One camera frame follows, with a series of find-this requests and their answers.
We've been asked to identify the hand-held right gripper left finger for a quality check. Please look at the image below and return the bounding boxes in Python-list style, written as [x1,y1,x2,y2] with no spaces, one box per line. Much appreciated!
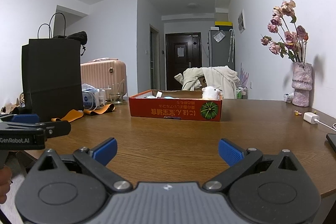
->
[37,137,133,193]

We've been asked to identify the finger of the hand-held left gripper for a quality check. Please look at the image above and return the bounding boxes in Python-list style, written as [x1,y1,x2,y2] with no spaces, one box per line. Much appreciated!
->
[0,114,40,125]
[0,120,71,139]

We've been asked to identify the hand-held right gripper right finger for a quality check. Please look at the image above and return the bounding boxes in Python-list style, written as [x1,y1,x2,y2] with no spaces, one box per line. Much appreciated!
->
[203,138,300,192]

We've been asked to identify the white and yellow plush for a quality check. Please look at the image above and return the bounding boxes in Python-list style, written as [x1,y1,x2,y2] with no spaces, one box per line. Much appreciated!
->
[201,86,221,101]

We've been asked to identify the red cardboard box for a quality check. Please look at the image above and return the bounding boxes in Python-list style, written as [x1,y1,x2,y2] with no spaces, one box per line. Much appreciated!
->
[128,89,223,122]

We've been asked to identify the person's left hand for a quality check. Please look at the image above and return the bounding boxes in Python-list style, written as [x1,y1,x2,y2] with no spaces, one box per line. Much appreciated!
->
[0,166,12,205]

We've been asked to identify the plastic bag with white packet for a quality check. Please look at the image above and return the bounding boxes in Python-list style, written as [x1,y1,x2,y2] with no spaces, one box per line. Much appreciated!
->
[81,83,102,111]

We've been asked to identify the black paper bag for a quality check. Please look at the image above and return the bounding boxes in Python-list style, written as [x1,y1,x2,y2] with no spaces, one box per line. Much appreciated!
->
[21,12,85,123]

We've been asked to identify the glass cup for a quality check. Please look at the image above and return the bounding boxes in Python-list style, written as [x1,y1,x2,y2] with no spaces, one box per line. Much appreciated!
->
[109,80,125,105]

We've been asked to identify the small rack with bottles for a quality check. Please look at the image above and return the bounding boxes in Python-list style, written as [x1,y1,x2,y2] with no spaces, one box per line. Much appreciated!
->
[236,86,249,100]

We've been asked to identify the pink suitcase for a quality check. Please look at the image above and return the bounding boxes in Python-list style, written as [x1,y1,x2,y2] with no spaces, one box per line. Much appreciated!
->
[80,58,127,104]

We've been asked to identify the wooden chair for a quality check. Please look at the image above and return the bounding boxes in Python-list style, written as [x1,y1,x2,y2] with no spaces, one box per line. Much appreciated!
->
[197,75,208,91]

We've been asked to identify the purple wrapped bouquet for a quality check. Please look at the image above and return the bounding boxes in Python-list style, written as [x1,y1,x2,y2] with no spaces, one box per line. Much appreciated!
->
[239,62,250,88]

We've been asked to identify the white charger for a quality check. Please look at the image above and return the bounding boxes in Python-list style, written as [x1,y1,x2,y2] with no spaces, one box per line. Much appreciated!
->
[303,112,320,124]

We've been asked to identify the black cloth pouch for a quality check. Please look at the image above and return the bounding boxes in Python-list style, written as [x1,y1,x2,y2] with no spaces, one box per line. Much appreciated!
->
[52,31,88,57]

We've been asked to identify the pink textured vase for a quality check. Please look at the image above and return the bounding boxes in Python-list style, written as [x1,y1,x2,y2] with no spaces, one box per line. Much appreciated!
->
[291,62,313,107]

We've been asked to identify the grey refrigerator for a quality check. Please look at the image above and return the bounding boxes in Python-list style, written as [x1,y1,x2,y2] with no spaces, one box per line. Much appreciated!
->
[208,28,236,70]

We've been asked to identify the dark entrance door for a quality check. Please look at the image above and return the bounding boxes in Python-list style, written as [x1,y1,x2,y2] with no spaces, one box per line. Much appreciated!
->
[165,32,202,91]

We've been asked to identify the grey interior door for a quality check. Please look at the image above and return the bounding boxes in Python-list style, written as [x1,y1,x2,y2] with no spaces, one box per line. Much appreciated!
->
[149,24,161,91]

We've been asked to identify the black flat device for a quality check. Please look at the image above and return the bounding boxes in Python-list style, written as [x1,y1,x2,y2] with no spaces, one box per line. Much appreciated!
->
[326,133,336,155]

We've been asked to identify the white folded umbrella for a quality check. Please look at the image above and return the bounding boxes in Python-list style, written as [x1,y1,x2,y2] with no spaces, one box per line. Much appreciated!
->
[228,28,235,63]

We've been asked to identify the clear plastic packet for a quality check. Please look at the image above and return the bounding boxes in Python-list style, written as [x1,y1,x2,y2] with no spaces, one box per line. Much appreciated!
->
[213,31,226,43]

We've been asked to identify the dried pink flowers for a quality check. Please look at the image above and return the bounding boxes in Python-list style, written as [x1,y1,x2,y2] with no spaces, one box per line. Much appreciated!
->
[260,0,308,63]

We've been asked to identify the orange and brown strap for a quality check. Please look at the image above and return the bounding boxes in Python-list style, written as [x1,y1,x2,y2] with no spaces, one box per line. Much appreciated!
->
[51,104,116,124]

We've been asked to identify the white cable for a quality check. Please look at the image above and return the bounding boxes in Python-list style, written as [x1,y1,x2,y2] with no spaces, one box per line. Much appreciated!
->
[317,118,336,132]

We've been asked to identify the white wall panel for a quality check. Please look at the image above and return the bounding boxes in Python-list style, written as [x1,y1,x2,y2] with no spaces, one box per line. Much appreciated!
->
[237,9,247,34]

